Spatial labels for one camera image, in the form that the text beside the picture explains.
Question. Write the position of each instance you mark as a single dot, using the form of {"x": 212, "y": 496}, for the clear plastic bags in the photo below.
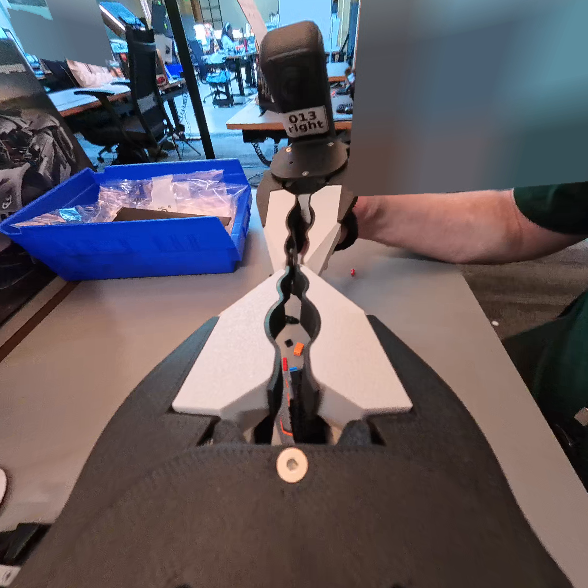
{"x": 138, "y": 193}

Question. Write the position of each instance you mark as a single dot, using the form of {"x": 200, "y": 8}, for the blue plastic bin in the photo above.
{"x": 115, "y": 252}

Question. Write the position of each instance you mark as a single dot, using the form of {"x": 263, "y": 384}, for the black office chair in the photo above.
{"x": 142, "y": 69}

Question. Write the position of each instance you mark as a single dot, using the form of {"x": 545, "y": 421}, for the black pole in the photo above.
{"x": 193, "y": 92}

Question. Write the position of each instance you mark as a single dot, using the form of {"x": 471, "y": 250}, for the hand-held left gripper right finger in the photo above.
{"x": 363, "y": 367}

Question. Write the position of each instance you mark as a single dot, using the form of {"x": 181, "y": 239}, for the grey orange-striped lego panel assembly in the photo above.
{"x": 285, "y": 404}

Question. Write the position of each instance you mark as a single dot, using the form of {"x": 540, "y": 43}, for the person's green shirt torso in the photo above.
{"x": 551, "y": 211}

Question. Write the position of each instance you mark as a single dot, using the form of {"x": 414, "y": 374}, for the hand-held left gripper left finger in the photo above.
{"x": 225, "y": 367}

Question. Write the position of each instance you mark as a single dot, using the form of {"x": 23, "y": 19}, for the person's right forearm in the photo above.
{"x": 450, "y": 225}

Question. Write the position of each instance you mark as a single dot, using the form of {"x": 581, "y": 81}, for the wooden desk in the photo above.
{"x": 87, "y": 96}
{"x": 248, "y": 120}

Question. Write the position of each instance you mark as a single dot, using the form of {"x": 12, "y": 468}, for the printed lego set box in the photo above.
{"x": 32, "y": 138}

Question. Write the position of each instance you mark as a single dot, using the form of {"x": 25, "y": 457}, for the person's right hand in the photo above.
{"x": 370, "y": 220}

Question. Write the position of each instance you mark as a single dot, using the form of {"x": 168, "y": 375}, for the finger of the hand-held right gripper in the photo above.
{"x": 326, "y": 216}
{"x": 278, "y": 225}

